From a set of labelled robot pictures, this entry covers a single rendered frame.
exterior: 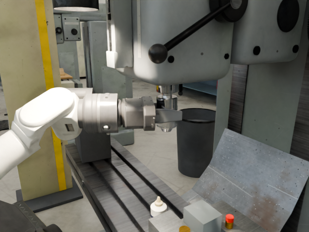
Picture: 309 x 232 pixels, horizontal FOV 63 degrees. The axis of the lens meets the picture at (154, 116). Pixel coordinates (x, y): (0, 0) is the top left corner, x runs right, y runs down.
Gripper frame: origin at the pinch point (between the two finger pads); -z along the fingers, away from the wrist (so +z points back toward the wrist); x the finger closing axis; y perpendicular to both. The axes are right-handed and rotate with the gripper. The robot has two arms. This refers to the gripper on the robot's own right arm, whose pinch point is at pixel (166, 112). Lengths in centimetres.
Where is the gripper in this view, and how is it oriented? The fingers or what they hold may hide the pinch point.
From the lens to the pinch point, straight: 58.0
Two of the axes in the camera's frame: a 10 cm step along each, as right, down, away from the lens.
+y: -0.1, 9.5, 3.0
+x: -1.0, -3.0, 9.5
